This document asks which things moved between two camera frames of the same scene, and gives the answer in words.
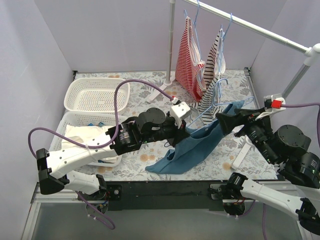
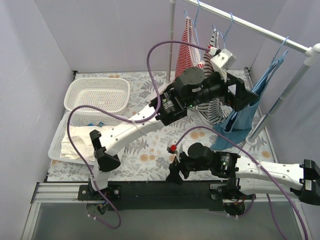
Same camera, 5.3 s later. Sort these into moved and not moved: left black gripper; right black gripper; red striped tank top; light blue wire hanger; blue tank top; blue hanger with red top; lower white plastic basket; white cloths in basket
Moved: blue tank top; left black gripper; right black gripper; light blue wire hanger
Not moved: blue hanger with red top; red striped tank top; lower white plastic basket; white cloths in basket
